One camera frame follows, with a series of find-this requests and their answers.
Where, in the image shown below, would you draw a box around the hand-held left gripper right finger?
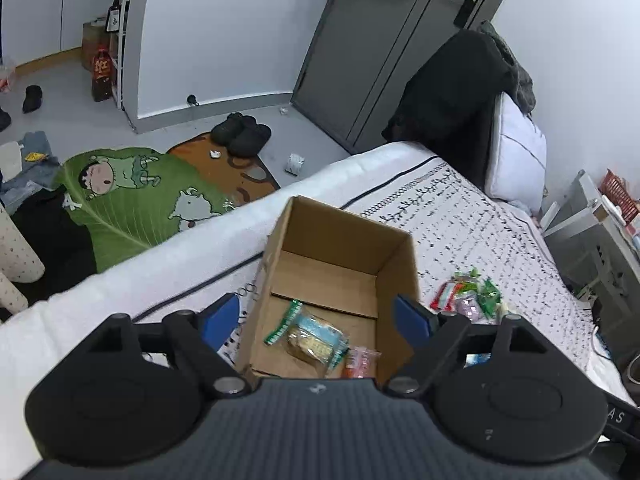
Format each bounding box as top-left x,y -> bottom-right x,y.
384,295 -> 522,397

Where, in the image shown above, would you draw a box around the orange snack packet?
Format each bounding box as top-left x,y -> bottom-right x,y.
342,346 -> 382,380

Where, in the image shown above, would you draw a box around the dark grey door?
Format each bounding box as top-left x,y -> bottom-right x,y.
291,0 -> 511,156

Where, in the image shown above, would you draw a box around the brown soda bottle red label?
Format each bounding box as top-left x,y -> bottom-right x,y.
91,49 -> 115,103

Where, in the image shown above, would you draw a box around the blue jeans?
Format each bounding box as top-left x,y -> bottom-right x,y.
0,130 -> 63,211

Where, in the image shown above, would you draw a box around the grey blanket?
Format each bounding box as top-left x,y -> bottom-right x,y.
477,20 -> 537,116

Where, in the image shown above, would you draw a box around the purple snack packet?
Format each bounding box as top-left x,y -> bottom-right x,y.
454,296 -> 483,320

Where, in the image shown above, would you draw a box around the red basket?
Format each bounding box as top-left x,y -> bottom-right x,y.
598,169 -> 640,211

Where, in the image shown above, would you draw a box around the white dotted fabric roll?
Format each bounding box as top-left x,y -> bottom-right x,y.
0,272 -> 29,316
0,200 -> 46,283

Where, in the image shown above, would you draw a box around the black cloth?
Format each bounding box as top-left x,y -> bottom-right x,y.
10,185 -> 98,291

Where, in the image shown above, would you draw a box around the bed with patterned white sheet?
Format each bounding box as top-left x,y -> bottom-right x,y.
0,141 -> 640,480

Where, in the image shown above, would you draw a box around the brown carton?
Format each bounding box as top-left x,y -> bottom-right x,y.
81,19 -> 111,72

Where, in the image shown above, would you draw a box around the red striped snack packet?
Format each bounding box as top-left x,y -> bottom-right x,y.
430,280 -> 467,312

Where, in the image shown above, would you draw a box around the white pillow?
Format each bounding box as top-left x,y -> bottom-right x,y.
484,92 -> 548,216

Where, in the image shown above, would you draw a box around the white cloth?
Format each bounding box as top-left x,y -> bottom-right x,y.
0,141 -> 26,181

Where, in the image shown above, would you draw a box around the white bedside table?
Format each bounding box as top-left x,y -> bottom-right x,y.
542,170 -> 640,356

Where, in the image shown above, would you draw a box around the clear biscuit packet green trim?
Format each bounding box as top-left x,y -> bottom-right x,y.
264,299 -> 350,373

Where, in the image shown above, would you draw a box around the green leaf cartoon rug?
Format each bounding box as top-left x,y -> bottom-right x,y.
52,147 -> 238,273

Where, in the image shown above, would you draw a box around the orange cartoon rug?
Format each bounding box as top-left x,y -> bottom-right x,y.
166,132 -> 281,206

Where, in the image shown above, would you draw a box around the black door handle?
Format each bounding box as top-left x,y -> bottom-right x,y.
444,0 -> 484,26

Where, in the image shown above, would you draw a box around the black clothing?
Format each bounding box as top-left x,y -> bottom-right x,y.
382,29 -> 518,191

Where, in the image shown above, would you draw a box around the white metal rack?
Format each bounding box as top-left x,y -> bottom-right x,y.
107,0 -> 132,108

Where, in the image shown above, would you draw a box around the white cabinets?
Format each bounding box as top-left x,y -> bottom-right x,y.
0,0 -> 133,68

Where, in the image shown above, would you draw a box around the brown cardboard box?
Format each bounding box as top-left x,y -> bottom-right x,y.
234,195 -> 423,386

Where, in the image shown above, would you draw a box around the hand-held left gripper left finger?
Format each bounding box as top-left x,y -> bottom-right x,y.
134,293 -> 252,397

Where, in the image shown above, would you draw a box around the clear plastic bag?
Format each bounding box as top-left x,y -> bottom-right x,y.
0,55 -> 17,93

